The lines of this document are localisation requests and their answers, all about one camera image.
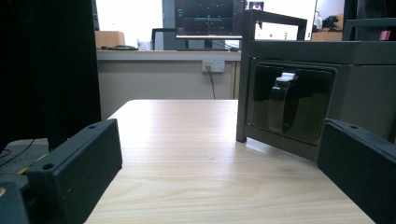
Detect black computer monitor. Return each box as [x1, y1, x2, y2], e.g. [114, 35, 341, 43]
[174, 0, 248, 40]

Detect grey hexagonal drawer rack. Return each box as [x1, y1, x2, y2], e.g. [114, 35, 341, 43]
[235, 8, 396, 162]

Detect black power cable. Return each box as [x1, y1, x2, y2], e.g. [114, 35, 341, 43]
[205, 65, 218, 101]

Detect white wall socket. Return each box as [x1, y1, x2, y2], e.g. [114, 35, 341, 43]
[201, 59, 226, 74]

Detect black framed panel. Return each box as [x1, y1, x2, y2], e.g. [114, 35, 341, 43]
[150, 27, 177, 51]

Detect grey wall counter ledge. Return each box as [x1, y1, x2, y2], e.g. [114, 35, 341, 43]
[96, 49, 242, 62]

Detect clear glass cup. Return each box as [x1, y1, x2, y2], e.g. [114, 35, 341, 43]
[136, 38, 153, 51]

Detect brown cardboard box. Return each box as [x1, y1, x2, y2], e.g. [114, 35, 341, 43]
[94, 30, 126, 49]

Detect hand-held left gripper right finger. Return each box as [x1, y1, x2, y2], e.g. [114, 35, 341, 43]
[317, 118, 396, 224]

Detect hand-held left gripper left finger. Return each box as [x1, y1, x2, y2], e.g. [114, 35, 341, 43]
[26, 119, 123, 224]

